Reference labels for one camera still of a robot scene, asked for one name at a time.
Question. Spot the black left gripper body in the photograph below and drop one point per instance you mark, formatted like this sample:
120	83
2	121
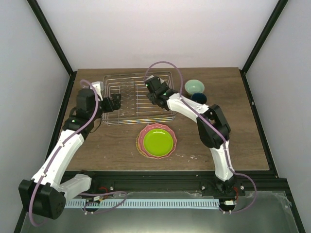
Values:
108	108

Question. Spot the pale green bowl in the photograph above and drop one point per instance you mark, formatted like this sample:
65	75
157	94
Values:
194	86

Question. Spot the light blue slotted strip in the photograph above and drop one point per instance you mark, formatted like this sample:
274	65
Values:
147	204

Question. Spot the black right frame post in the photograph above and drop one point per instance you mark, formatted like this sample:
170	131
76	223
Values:
274	16

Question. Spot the pink scalloped plate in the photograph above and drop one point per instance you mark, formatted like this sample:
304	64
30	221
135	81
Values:
156	126

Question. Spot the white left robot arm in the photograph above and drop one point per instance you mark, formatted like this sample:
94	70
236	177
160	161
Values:
44	194

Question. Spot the dark blue mug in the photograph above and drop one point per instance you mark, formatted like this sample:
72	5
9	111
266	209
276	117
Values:
199	98

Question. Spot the lime green plate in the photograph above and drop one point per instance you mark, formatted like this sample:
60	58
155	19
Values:
158	142

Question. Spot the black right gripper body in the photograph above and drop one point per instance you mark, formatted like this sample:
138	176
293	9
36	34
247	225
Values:
154	98

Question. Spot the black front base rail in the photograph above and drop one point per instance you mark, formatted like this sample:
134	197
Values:
203	182

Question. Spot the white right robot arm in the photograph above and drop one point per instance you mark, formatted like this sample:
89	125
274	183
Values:
212	126

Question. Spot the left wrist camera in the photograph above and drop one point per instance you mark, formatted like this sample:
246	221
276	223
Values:
99	86

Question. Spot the black aluminium frame post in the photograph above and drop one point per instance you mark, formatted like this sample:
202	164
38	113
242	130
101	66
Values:
36	9

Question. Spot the chrome wire dish rack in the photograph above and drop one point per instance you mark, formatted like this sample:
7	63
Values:
135	106

